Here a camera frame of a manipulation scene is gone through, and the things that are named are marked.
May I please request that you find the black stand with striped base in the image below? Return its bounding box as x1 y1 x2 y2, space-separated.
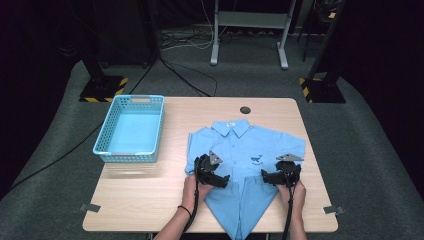
78 0 129 104
298 0 347 104

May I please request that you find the light blue shirt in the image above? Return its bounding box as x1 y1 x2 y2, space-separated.
185 118 307 240

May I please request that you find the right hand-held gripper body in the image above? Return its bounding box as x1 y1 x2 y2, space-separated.
275 153 305 188

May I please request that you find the long black floor cable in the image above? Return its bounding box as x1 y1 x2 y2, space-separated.
9 58 158 189

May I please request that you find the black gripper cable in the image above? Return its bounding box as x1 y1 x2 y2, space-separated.
281 179 298 240
182 157 202 234

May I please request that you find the black wristband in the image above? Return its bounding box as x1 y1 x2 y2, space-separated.
177 205 193 218

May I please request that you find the black cabinet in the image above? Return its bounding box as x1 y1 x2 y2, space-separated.
92 0 158 69

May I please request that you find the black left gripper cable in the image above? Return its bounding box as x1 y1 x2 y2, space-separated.
182 157 202 234

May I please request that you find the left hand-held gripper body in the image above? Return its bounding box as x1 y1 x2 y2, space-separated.
194 149 224 186

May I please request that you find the grey tape piece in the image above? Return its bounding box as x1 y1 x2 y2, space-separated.
322 205 346 216
79 203 102 213

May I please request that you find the white cable bundle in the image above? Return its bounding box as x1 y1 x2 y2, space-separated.
161 0 221 52

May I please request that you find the person's left hand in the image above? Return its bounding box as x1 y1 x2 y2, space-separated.
181 174 214 214

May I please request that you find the person's right hand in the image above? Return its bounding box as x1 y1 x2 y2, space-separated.
278 181 307 218

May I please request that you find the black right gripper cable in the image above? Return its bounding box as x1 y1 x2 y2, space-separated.
281 179 298 240

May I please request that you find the blue plastic basket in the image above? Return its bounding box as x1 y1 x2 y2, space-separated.
92 94 166 164

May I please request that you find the white metal desk frame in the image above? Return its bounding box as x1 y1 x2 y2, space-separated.
209 0 298 71

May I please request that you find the black looped floor cable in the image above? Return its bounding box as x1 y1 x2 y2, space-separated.
159 58 219 98

